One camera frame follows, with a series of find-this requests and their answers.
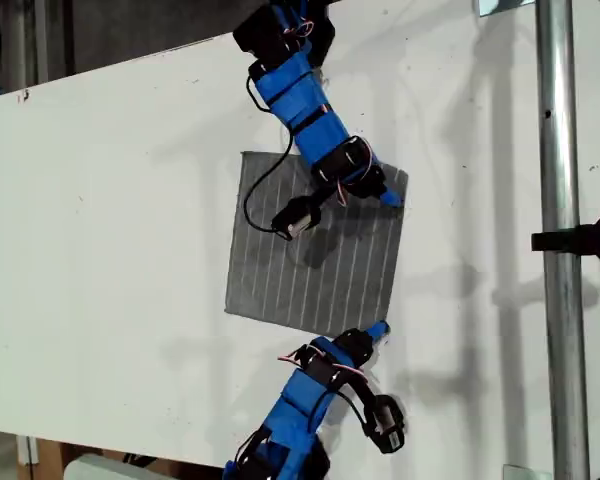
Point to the white box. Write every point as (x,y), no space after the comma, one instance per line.
(105,469)

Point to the wooden table leg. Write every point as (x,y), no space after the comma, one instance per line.
(47,460)

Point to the grey striped towel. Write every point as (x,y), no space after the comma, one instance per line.
(280,270)

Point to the steel post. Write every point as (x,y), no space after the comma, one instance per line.
(560,150)

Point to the black camera stalk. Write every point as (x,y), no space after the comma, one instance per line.
(325,196)
(361,392)

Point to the black clamp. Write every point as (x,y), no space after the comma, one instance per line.
(580,239)

